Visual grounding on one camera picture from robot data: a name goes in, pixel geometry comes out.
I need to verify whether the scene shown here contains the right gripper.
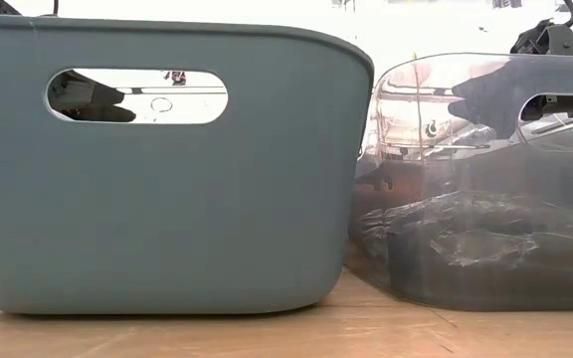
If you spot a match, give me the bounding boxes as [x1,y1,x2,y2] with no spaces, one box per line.
[447,18,573,142]

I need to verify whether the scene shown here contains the smoky transparent plastic bin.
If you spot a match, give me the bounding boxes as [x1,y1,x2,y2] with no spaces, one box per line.
[346,51,573,313]

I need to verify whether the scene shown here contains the teal plastic bin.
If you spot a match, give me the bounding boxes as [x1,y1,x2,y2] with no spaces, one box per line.
[0,13,376,316]

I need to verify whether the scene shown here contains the yellow hanging cable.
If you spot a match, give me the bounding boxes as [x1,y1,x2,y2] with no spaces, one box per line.
[411,51,427,163]

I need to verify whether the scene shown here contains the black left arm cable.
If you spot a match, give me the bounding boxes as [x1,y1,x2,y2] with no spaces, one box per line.
[36,0,61,18]

